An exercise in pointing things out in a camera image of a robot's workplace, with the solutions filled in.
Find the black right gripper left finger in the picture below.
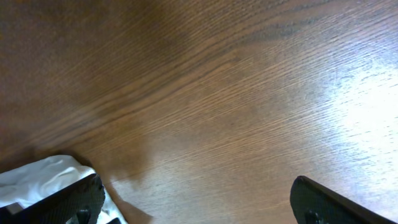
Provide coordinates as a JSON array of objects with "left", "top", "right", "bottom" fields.
[{"left": 1, "top": 174, "right": 105, "bottom": 224}]

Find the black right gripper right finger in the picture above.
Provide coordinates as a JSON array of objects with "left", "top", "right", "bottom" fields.
[{"left": 290, "top": 175, "right": 396, "bottom": 224}]

